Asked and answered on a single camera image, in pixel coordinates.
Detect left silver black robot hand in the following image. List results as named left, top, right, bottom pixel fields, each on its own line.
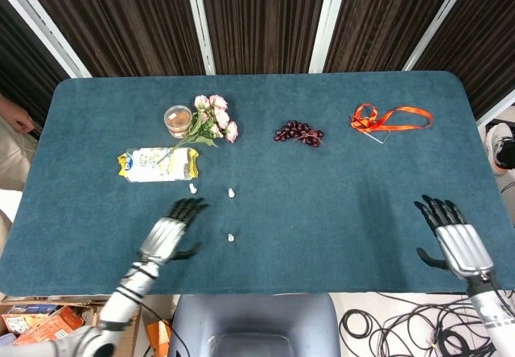
left=136, top=197, right=211, bottom=268

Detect bystander bare hand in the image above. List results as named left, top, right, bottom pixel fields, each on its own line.
left=0, top=93, right=36, bottom=135

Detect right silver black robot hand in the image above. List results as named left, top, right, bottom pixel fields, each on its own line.
left=413, top=194, right=495, bottom=281

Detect grey robot base seat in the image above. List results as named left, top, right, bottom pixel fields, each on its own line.
left=167, top=293, right=341, bottom=357

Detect beige bystander trousers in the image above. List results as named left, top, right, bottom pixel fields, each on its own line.
left=0, top=114, right=39, bottom=256

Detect dark brown partition panel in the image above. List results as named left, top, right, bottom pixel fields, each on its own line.
left=0, top=0, right=70, bottom=160
left=198, top=0, right=330, bottom=76
left=18, top=0, right=207, bottom=79
left=414, top=0, right=515, bottom=119
left=323, top=0, right=464, bottom=73

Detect yellow white snack package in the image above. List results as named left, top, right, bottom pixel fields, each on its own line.
left=117, top=146, right=200, bottom=183

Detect brown cardboard box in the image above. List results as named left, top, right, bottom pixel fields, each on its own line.
left=0, top=298, right=142, bottom=348

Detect white black sneaker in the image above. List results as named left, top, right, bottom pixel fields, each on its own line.
left=485, top=122, right=515, bottom=177

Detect clear jar with brown contents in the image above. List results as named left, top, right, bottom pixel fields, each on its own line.
left=163, top=105, right=194, bottom=139

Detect blue felt table mat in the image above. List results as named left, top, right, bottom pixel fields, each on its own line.
left=0, top=70, right=515, bottom=297

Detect clear plastic card holder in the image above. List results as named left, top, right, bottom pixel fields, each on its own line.
left=364, top=129, right=392, bottom=144

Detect pink artificial flower bouquet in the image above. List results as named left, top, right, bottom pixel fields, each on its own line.
left=156, top=94, right=240, bottom=164

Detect orange snack box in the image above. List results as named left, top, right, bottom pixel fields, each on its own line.
left=2, top=305, right=85, bottom=346

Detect blue flat package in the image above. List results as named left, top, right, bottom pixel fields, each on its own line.
left=7, top=303, right=60, bottom=314

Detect orange ribbon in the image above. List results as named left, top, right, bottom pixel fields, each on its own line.
left=349, top=104, right=435, bottom=134

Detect dark red grape bunch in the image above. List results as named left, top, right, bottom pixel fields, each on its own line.
left=274, top=120, right=325, bottom=148

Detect white aluminium partition post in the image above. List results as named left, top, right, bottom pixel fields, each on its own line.
left=183, top=0, right=216, bottom=76
left=308, top=0, right=349, bottom=74
left=0, top=0, right=93, bottom=79
left=476, top=91, right=515, bottom=127
left=403, top=0, right=478, bottom=72

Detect black cable tangle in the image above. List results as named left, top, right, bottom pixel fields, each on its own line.
left=340, top=290, right=515, bottom=357

